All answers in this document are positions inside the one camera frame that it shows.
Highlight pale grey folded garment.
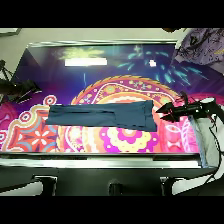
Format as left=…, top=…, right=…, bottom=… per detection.
left=196, top=114, right=224, bottom=168

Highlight purple patterned garment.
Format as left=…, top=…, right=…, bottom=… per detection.
left=173, top=28, right=224, bottom=73

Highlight blue trousers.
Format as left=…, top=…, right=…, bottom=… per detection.
left=45, top=99, right=159, bottom=133

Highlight black cable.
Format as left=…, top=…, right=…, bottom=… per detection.
left=206, top=113, right=224, bottom=185

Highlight light blue garment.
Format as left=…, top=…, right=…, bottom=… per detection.
left=194, top=117, right=210, bottom=169

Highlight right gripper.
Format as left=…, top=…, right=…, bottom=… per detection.
left=155, top=102, right=196, bottom=121

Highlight silver frame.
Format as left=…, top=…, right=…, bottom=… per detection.
left=0, top=151, right=214, bottom=197

